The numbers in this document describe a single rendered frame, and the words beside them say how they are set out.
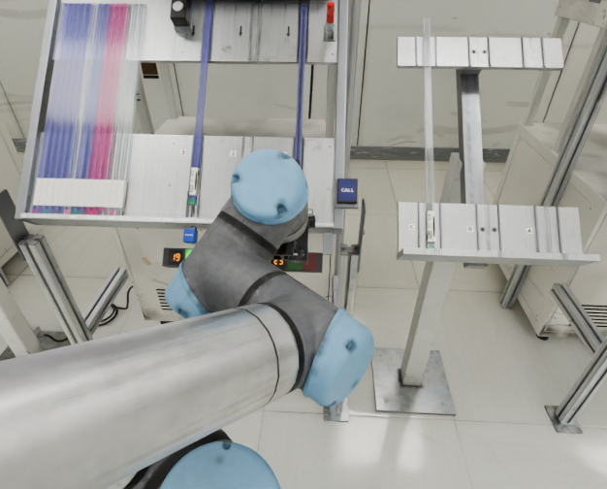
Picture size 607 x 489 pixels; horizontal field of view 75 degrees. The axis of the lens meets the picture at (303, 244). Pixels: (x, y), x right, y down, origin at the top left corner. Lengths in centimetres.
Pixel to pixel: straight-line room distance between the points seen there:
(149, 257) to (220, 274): 102
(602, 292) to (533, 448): 55
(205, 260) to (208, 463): 19
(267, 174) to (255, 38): 66
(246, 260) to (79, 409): 22
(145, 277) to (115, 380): 125
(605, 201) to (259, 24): 104
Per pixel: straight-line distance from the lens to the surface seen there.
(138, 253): 141
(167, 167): 93
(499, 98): 296
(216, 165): 89
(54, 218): 98
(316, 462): 130
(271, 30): 103
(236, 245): 40
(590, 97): 146
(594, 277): 156
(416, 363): 136
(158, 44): 107
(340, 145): 87
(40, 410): 21
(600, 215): 141
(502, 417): 150
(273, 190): 38
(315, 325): 32
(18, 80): 340
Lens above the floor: 118
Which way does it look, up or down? 36 degrees down
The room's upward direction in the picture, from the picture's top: straight up
